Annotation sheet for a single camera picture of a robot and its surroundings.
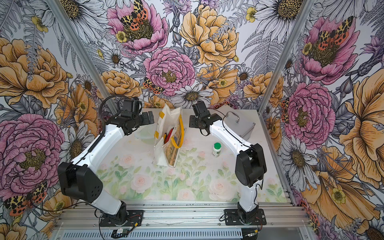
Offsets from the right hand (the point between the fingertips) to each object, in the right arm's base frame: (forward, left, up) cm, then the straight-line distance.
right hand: (193, 124), depth 89 cm
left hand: (0, +27, +5) cm, 28 cm away
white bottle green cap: (-11, -13, -13) cm, 21 cm away
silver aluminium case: (+4, -30, -3) cm, 30 cm away
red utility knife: (+3, +19, -15) cm, 25 cm away
